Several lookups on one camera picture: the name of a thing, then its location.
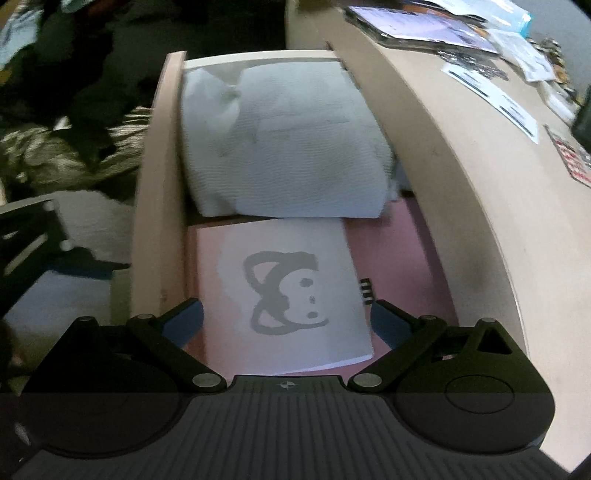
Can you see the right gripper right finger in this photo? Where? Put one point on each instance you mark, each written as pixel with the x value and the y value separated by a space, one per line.
pixel 466 389

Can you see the smartphone with lit screen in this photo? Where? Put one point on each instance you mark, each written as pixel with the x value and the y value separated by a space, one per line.
pixel 399 29

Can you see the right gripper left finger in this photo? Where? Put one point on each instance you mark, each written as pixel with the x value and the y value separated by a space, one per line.
pixel 106 391

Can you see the wooden desk drawer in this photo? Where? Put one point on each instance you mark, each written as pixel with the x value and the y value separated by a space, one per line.
pixel 165 209

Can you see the folded white cloth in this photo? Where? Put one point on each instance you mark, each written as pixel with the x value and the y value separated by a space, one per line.
pixel 285 140

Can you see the white business card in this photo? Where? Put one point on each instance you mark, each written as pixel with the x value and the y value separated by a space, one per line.
pixel 495 97

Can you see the white paper with cat drawing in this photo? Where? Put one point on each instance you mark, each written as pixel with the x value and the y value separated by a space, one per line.
pixel 280 296

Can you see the white blue sachet packet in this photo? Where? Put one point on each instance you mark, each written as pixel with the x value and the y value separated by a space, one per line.
pixel 516 50

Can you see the red patterned sticker card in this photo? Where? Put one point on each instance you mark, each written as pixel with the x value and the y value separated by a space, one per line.
pixel 574 157

